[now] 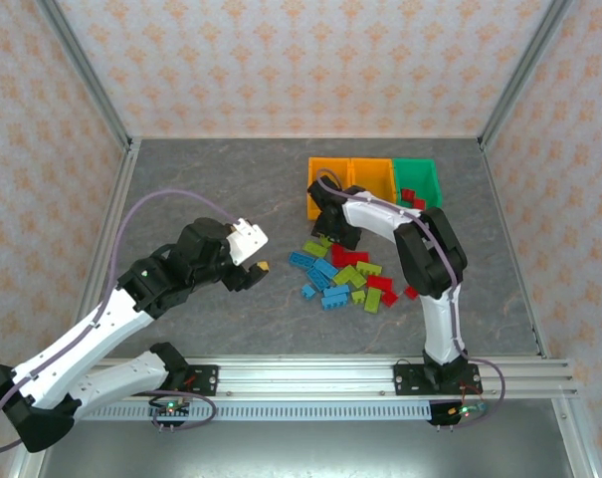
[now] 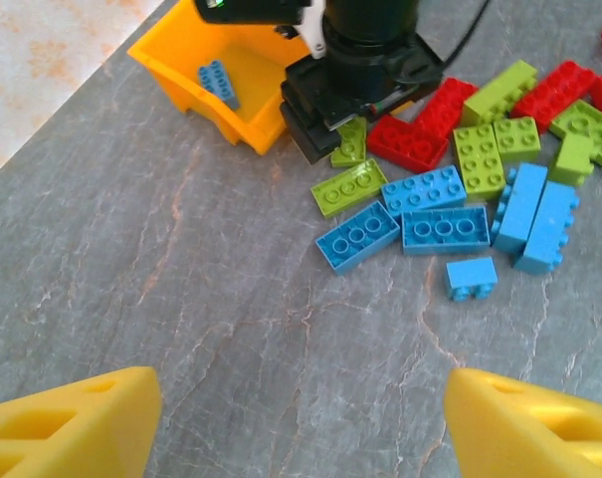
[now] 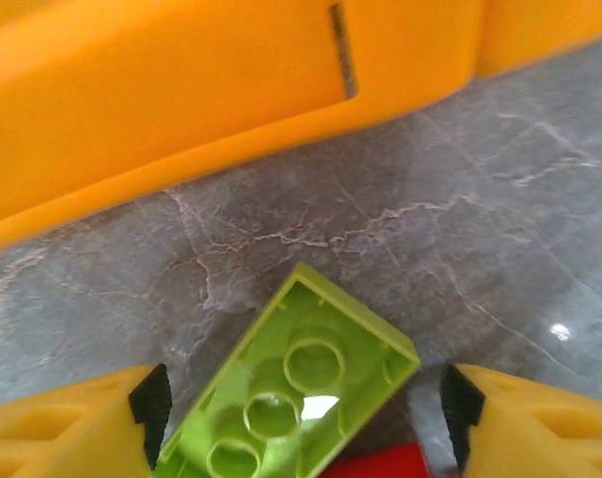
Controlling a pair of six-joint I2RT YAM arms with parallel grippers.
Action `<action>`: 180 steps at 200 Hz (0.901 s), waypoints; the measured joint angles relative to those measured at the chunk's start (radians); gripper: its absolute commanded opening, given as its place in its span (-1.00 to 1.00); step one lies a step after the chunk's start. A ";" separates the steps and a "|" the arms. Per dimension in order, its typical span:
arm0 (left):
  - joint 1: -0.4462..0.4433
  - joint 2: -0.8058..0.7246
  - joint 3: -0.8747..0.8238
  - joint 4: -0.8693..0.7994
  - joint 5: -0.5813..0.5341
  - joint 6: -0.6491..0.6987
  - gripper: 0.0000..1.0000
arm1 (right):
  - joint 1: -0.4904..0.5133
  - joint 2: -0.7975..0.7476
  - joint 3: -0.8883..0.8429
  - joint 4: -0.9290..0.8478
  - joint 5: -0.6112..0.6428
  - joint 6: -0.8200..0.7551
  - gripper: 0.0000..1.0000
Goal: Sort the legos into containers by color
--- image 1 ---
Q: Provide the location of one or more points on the small green lego brick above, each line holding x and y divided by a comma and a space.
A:
358, 297
326, 242

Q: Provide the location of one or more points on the large red lego brick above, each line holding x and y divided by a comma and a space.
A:
345, 257

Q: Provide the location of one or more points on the long blue lego brick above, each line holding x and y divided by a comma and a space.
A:
300, 260

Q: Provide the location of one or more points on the small blue lego brick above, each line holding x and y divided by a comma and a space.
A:
308, 292

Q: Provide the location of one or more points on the long green lego brick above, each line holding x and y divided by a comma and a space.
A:
373, 300

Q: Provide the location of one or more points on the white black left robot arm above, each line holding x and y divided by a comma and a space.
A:
81, 343

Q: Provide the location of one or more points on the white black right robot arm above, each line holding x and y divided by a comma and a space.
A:
440, 323

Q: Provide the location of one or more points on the orange bin with blue legos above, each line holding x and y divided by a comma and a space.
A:
314, 164

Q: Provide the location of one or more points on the orange bin with green legos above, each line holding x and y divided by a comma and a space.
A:
375, 174

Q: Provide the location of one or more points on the thick blue lego block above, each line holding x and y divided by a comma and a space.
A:
334, 299

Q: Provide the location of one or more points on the green plastic bin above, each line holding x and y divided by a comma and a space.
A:
420, 171

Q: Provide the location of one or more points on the small circuit board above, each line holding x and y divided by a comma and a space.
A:
171, 409
462, 410

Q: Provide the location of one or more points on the aluminium side rail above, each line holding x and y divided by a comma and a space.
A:
121, 189
512, 249

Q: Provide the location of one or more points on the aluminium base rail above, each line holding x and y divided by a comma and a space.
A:
305, 376

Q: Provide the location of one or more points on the aluminium corner post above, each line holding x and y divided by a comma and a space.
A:
525, 70
84, 70

